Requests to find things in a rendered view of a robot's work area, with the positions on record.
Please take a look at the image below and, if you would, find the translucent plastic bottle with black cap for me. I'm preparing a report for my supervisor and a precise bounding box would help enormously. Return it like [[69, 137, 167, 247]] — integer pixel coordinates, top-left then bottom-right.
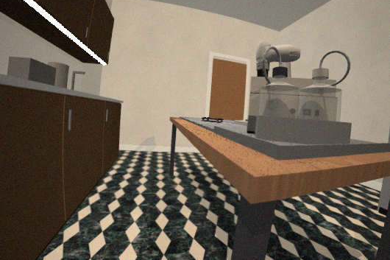
[[259, 66, 299, 119]]

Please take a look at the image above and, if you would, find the translucent plastic bottle with grey cap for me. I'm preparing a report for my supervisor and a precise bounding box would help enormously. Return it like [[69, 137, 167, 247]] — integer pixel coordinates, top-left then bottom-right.
[[298, 68, 342, 122]]

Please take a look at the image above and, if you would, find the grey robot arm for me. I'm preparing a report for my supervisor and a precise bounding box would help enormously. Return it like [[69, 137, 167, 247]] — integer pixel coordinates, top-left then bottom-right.
[[256, 41, 300, 78]]

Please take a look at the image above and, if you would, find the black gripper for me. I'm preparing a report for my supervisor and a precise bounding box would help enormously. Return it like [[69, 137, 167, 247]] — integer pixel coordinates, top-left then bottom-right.
[[257, 69, 269, 77]]

